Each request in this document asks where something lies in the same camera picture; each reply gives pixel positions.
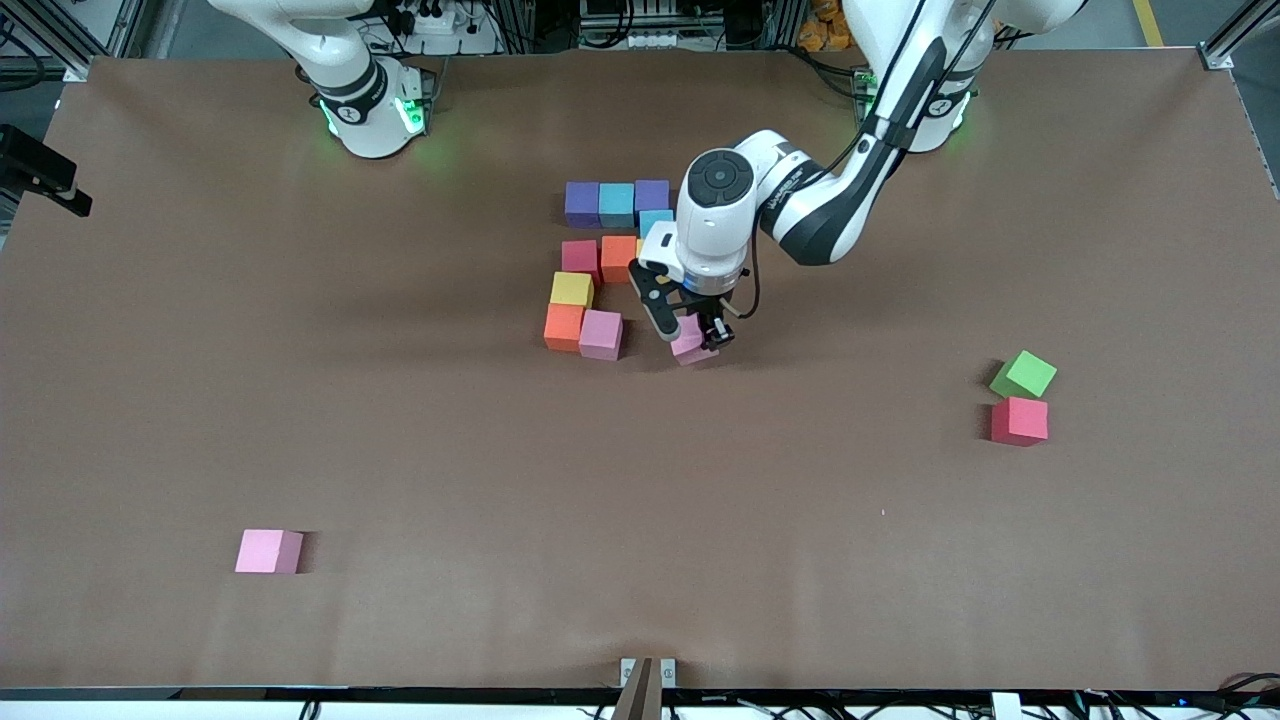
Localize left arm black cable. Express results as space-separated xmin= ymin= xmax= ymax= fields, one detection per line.
xmin=735 ymin=0 xmax=1001 ymax=321

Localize red foam cube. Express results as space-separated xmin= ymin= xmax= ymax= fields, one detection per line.
xmin=561 ymin=240 xmax=604 ymax=286
xmin=990 ymin=396 xmax=1050 ymax=448

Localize brown table cover sheet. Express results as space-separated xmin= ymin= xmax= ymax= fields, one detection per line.
xmin=0 ymin=48 xmax=1280 ymax=691

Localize brown tapered strip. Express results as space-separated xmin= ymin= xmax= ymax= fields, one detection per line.
xmin=611 ymin=657 xmax=664 ymax=720

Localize pink foam cube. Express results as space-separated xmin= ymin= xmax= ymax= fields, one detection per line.
xmin=235 ymin=529 xmax=305 ymax=576
xmin=578 ymin=309 xmax=625 ymax=362
xmin=669 ymin=314 xmax=721 ymax=367

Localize orange foam cube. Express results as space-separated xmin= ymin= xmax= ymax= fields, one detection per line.
xmin=543 ymin=303 xmax=587 ymax=353
xmin=600 ymin=235 xmax=639 ymax=285

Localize silver aluminium frame post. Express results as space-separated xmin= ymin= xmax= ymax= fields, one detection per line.
xmin=0 ymin=0 xmax=151 ymax=83
xmin=1199 ymin=0 xmax=1280 ymax=71

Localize green foam cube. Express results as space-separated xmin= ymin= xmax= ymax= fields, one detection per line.
xmin=989 ymin=349 xmax=1059 ymax=401

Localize grey metal mounting bracket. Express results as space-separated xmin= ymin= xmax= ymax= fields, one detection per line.
xmin=620 ymin=657 xmax=678 ymax=689

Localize pile of orange objects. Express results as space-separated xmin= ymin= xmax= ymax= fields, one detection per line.
xmin=797 ymin=0 xmax=853 ymax=53

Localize light blue cube orange speck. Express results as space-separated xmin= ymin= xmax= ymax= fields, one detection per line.
xmin=598 ymin=182 xmax=637 ymax=230

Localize white power strip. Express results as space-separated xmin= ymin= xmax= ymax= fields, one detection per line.
xmin=395 ymin=0 xmax=493 ymax=34

